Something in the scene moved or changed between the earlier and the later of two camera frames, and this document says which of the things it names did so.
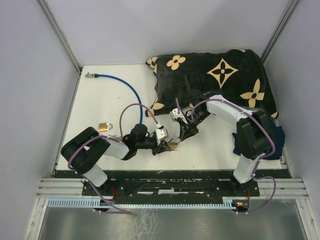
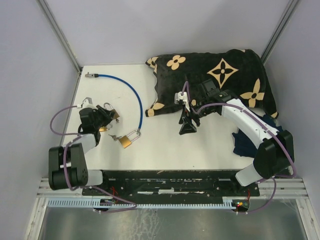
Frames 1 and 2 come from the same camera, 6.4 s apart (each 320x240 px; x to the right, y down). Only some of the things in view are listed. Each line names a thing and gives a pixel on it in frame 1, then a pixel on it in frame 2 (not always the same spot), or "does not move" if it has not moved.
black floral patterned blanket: [238, 74] does not move
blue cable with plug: [95, 75] does not move
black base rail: [171, 185] does not move
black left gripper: [159, 149] -> [108, 114]
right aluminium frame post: [289, 9] does not move
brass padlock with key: [172, 145] -> [115, 114]
